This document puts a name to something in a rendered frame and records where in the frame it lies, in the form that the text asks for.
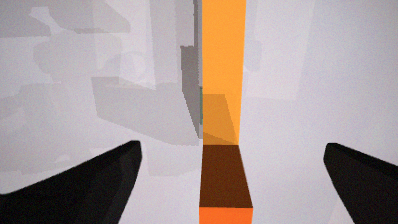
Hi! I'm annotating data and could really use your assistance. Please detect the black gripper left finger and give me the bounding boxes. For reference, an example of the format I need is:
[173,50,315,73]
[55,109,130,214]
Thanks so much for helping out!
[0,140,143,224]

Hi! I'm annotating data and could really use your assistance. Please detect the orange bar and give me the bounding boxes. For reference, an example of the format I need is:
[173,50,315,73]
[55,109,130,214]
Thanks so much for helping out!
[199,0,253,224]

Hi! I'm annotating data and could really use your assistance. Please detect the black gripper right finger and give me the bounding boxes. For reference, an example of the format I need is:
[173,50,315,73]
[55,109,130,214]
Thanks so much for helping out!
[323,143,398,224]

